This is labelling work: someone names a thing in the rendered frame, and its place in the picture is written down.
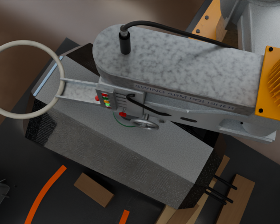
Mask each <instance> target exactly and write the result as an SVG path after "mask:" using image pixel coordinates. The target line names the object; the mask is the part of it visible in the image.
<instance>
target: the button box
mask: <svg viewBox="0 0 280 224"><path fill-rule="evenodd" d="M95 90H96V93H97V95H98V98H99V101H100V104H101V107H103V108H106V107H105V106H107V105H105V104H104V101H103V100H104V99H103V98H102V95H101V93H102V92H103V93H107V94H108V96H107V97H108V98H109V101H110V103H109V104H111V106H110V107H112V108H110V109H112V110H116V111H117V108H118V107H117V102H116V96H115V92H114V90H113V89H109V88H104V87H101V86H100V85H99V84H96V87H95Z"/></svg>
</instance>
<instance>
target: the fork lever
mask: <svg viewBox="0 0 280 224"><path fill-rule="evenodd" d="M60 80H63V81H65V86H64V90H63V93H62V95H61V96H60V95H55V97H57V98H59V99H60V100H66V101H71V102H77V103H82V104H89V105H95V106H100V107H101V104H100V101H96V100H95V96H97V93H96V90H95V87H96V84H99V83H93V82H87V81H81V80H73V79H67V78H60ZM159 123H164V121H163V120H159Z"/></svg>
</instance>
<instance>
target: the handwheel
mask: <svg viewBox="0 0 280 224"><path fill-rule="evenodd" d="M148 117H149V114H146V113H145V115H144V119H138V118H134V119H131V120H130V123H131V124H132V125H134V126H136V127H139V128H142V129H146V130H158V129H159V125H157V124H156V123H154V122H151V121H149V120H148Z"/></svg>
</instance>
